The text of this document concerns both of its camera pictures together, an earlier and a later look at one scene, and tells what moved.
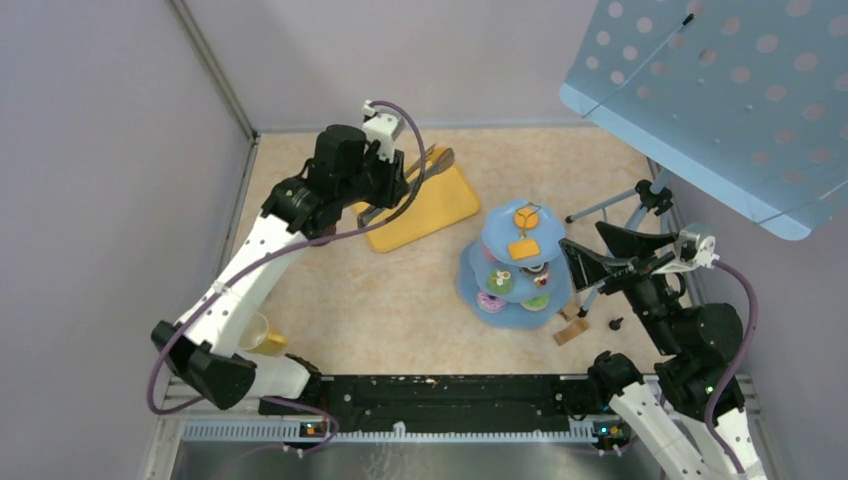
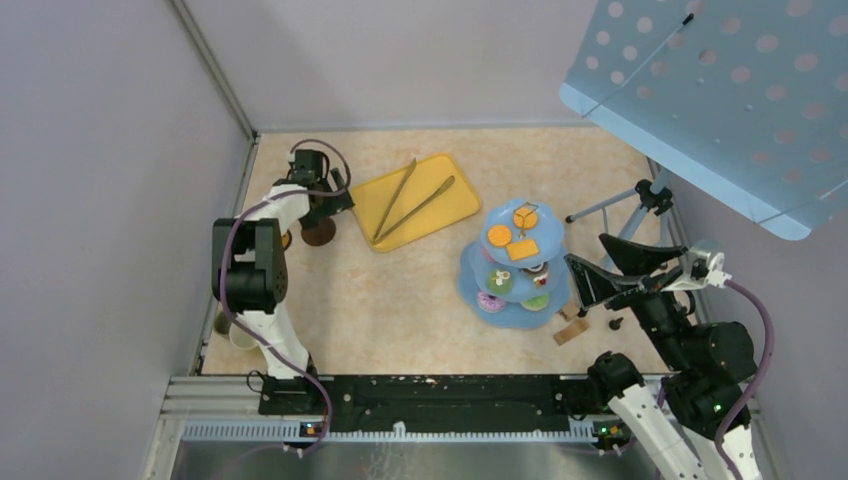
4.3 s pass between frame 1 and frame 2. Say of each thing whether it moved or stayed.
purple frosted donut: stayed
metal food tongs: moved
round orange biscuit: stayed
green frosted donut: stayed
